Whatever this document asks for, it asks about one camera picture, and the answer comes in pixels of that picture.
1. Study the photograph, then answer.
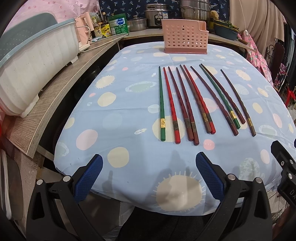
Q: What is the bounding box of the beige hanging curtain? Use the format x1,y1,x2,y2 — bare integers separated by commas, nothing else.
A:
229,0,286,54

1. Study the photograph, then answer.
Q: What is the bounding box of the pink floral garment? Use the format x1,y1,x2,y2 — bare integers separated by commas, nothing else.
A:
238,30,273,85

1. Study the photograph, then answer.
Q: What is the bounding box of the pink perforated utensil basket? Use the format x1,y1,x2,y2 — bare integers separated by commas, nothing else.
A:
162,19,209,54

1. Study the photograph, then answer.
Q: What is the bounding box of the dark burgundy chopstick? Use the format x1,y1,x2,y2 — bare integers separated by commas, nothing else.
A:
200,64,246,124

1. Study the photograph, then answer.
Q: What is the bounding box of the soy sauce bottle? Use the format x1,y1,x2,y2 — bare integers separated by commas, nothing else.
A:
91,16,102,38

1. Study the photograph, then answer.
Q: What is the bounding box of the wooden side counter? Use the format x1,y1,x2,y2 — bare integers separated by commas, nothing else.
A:
3,34,127,158

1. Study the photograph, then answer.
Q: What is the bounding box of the dark red chopstick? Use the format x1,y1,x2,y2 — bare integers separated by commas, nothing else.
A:
168,67,194,141

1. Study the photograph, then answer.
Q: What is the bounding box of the pink electric kettle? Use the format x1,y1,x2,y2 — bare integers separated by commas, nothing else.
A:
74,12,91,51

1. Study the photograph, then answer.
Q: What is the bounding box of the blue polka dot tablecloth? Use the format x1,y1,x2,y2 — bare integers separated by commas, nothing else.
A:
54,42,295,215

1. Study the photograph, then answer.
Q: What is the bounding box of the dark brown chopstick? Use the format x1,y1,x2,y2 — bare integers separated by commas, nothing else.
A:
221,69,256,137

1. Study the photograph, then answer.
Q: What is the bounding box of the bright red chopstick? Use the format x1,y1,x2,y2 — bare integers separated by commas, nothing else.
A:
163,67,181,144

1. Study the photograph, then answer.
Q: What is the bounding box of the steel bowl with lid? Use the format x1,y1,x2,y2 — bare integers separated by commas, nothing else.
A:
127,16,147,32

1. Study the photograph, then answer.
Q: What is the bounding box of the green tin can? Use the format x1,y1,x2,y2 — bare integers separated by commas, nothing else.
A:
107,14,129,35

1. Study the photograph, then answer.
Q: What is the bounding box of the navy leaf-print backsplash cloth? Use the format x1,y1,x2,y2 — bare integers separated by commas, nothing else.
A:
99,0,230,20

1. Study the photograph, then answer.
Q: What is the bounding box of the silver rice cooker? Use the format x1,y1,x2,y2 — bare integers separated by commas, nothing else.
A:
144,3,171,28

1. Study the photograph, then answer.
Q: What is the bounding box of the white dish rack bin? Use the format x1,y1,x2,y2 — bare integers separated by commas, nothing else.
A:
1,13,79,118

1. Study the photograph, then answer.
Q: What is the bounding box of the dark maroon chopstick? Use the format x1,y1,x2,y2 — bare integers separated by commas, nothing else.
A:
190,66,239,136

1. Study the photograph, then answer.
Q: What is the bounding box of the green chopstick gold band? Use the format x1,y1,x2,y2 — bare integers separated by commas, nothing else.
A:
159,66,166,142

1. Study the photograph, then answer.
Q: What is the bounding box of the stainless steel steamer pot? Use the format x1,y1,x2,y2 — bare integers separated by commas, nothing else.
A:
180,0,210,21

